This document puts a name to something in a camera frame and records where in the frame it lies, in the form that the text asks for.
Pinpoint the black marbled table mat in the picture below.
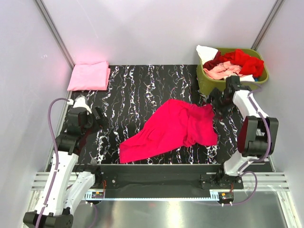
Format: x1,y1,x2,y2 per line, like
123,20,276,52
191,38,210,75
70,65,243,165

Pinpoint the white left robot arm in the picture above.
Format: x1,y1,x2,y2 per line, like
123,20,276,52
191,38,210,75
23,107,108,228

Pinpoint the folded pink t shirt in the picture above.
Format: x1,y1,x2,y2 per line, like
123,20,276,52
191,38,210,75
67,61,111,91

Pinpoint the aluminium frame rail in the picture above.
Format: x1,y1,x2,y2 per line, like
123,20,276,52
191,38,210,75
32,172,289,192

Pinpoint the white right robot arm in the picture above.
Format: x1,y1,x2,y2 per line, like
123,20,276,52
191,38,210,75
207,85,279,188

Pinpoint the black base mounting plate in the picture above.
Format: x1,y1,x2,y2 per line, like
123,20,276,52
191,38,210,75
91,164,244,199

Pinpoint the white cloth in basket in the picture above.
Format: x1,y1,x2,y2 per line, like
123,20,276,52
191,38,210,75
196,45,218,64

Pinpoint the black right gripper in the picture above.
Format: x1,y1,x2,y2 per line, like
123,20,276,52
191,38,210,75
201,87,233,120

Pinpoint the olive green plastic basket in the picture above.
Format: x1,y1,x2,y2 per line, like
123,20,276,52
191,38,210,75
197,47,269,95

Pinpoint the aluminium corner post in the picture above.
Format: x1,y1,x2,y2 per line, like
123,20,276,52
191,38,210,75
251,0,285,51
33,0,75,69

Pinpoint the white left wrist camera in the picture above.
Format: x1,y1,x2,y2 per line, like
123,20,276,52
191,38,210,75
67,96,92,114

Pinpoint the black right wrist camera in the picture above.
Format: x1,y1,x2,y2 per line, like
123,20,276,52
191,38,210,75
224,75,243,94

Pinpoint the magenta t shirt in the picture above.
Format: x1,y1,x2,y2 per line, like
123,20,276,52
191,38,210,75
119,99,218,163

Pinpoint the right aluminium corner post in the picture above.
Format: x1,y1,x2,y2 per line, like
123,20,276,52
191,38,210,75
251,0,285,51

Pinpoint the peach garment in basket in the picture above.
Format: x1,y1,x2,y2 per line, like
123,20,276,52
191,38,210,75
203,61,243,80

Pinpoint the left aluminium corner post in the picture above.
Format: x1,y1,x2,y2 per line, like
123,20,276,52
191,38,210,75
33,0,75,69

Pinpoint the dark red garment in basket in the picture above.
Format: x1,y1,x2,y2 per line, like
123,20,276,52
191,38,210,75
203,51,221,70

